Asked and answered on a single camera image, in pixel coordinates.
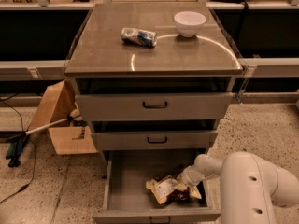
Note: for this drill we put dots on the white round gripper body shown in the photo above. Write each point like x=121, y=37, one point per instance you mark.
x=189, y=177

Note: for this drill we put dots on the brown chip bag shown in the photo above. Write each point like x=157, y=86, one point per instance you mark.
x=164, y=191

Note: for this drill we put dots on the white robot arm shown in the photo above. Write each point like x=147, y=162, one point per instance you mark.
x=251, y=187

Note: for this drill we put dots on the middle grey drawer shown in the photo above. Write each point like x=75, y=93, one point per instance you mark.
x=154, y=140

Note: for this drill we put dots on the grey drawer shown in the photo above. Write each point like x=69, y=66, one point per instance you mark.
x=158, y=106
x=154, y=140
x=127, y=201

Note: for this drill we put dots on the bottom grey drawer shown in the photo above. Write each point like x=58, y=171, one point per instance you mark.
x=127, y=201

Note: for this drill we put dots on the top grey drawer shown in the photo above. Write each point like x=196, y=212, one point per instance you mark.
x=158, y=106

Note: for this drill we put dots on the grey drawer cabinet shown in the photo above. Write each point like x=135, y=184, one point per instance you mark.
x=153, y=80

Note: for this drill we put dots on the blue crumpled snack bag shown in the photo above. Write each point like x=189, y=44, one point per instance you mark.
x=139, y=37

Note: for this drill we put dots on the cardboard box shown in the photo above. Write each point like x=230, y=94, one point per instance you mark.
x=57, y=103

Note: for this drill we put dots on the white bowl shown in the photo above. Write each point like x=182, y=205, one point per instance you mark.
x=188, y=23

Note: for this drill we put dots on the reacher grabber tool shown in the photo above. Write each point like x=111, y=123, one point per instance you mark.
x=19, y=141

